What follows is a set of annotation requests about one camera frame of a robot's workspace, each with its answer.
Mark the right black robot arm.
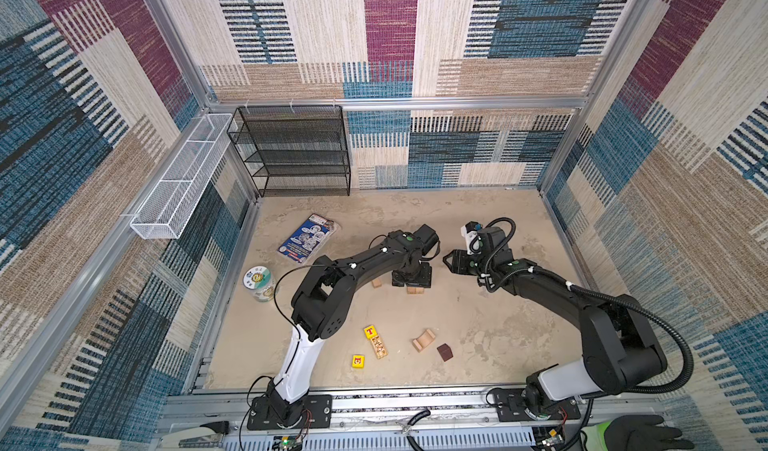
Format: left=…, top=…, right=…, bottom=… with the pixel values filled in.
left=443, top=221, right=667, bottom=406

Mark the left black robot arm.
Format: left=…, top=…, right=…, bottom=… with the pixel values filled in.
left=266, top=224, right=440, bottom=421

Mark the wood arch block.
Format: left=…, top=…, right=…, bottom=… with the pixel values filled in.
left=412, top=328, right=436, bottom=352

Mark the dark red triangular block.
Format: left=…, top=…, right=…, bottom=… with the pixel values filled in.
left=437, top=343, right=454, bottom=362

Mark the patterned wood block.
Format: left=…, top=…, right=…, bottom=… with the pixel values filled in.
left=370, top=336, right=388, bottom=359

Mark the black and green gloved hand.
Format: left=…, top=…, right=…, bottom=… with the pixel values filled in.
left=581, top=415, right=695, bottom=451

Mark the yellow cube with red letter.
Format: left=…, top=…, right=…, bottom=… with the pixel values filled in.
left=364, top=325, right=378, bottom=340

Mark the small yellow letter cube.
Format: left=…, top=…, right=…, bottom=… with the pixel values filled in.
left=351, top=354, right=365, bottom=369

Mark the blue paperback comic book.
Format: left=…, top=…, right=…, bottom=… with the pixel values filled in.
left=277, top=213, right=340, bottom=265

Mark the round tin can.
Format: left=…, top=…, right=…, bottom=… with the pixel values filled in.
left=242, top=265, right=274, bottom=302

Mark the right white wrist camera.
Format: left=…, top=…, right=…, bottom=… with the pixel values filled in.
left=461, top=221, right=482, bottom=255

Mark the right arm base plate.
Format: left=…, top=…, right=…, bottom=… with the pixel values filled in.
left=486, top=387, right=582, bottom=422

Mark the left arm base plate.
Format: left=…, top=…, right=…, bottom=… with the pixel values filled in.
left=245, top=394, right=333, bottom=431

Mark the black wire mesh shelf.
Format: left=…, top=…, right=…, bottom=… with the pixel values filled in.
left=228, top=105, right=351, bottom=198

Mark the black corrugated cable hose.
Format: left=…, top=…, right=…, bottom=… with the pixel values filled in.
left=527, top=264, right=695, bottom=451

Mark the white wire mesh basket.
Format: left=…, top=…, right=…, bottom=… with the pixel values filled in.
left=130, top=114, right=233, bottom=240

